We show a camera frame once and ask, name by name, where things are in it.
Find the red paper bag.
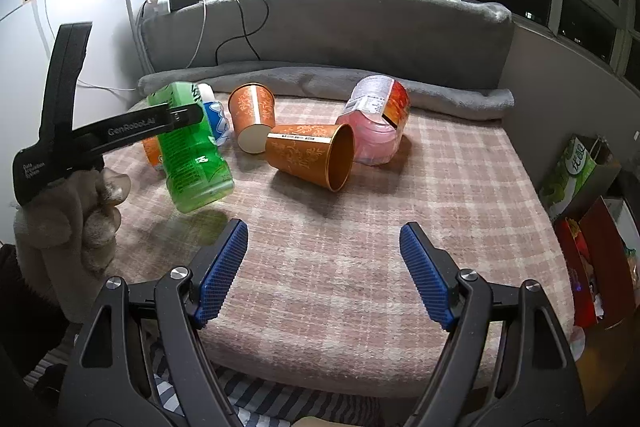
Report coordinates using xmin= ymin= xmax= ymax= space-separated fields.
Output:
xmin=552 ymin=197 xmax=638 ymax=330

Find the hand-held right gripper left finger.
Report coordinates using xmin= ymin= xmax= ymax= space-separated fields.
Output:
xmin=62 ymin=218 xmax=250 ymax=427

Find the grey rolled blanket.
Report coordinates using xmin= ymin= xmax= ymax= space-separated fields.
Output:
xmin=137 ymin=61 xmax=516 ymax=122

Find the green paper bag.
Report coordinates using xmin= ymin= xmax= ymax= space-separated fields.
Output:
xmin=539 ymin=134 xmax=621 ymax=223

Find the person's left hand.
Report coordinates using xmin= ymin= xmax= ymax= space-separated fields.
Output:
xmin=14 ymin=167 xmax=132 ymax=323

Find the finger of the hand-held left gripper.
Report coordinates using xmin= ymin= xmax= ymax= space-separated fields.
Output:
xmin=159 ymin=103 xmax=204 ymax=128

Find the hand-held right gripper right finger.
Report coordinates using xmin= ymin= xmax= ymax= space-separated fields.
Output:
xmin=399 ymin=222 xmax=588 ymax=427

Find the black cable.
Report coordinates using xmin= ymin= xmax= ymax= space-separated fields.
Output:
xmin=215 ymin=0 xmax=271 ymax=65

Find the green plastic bottle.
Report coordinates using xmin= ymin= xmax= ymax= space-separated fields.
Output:
xmin=146 ymin=82 xmax=236 ymax=212

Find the blue white bottle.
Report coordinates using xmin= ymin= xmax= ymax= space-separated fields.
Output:
xmin=197 ymin=83 xmax=232 ymax=148

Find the grey backrest cushion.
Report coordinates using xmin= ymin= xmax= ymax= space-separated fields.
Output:
xmin=137 ymin=0 xmax=516 ymax=90

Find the white cable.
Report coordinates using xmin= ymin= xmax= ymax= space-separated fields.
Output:
xmin=187 ymin=0 xmax=208 ymax=70

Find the orange patterned paper cup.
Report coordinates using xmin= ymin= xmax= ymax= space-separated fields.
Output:
xmin=141 ymin=136 xmax=168 ymax=172
xmin=265 ymin=123 xmax=356 ymax=192
xmin=228 ymin=83 xmax=277 ymax=154

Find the striped cloth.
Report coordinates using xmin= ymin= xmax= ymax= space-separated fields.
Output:
xmin=25 ymin=337 xmax=401 ymax=427

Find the pink cup with orange label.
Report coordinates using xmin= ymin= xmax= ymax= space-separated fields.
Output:
xmin=336 ymin=75 xmax=412 ymax=166

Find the pink plaid blanket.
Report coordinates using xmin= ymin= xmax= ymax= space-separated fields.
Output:
xmin=100 ymin=94 xmax=576 ymax=398

